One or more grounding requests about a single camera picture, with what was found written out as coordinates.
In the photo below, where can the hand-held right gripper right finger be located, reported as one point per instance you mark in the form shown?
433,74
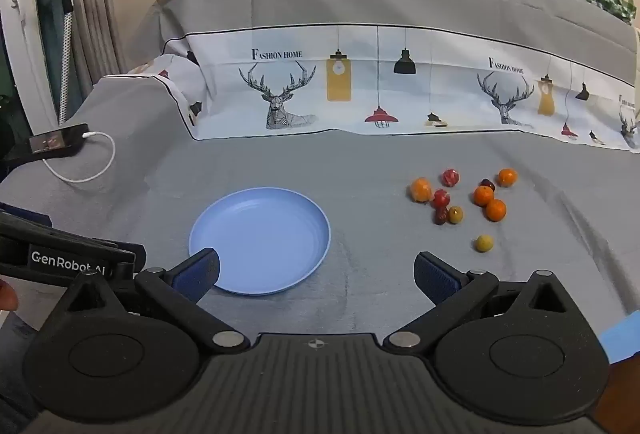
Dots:
437,278

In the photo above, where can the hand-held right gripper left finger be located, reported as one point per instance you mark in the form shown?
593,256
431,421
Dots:
197,275

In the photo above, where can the yellow-green cherry tomato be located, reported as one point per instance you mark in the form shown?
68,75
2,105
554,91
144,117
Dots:
455,214
484,243

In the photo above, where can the light blue plate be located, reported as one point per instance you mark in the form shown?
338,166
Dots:
260,239

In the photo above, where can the red cherry tomato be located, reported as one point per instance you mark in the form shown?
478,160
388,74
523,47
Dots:
450,177
440,199

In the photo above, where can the orange tomato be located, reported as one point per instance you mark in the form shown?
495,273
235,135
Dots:
496,210

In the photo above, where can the pale-sheen small tangerine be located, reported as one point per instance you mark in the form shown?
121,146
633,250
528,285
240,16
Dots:
421,189

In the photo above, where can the person's left hand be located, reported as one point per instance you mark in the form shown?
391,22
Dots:
7,296

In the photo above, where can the black phone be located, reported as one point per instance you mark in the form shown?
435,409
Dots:
57,141

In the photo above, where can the clear glass bowl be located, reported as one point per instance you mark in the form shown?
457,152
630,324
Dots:
113,153

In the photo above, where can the grey bed sheet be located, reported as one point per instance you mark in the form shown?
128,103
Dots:
350,174

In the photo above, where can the blue under sheet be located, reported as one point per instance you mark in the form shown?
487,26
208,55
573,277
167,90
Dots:
622,339

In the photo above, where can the white door frame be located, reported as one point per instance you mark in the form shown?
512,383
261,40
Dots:
20,38

